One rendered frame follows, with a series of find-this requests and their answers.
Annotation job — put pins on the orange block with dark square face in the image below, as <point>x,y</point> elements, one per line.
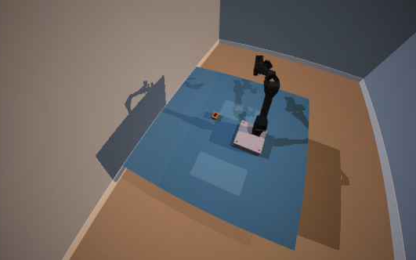
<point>215,115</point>

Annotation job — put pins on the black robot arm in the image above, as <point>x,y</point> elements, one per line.
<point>271,88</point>

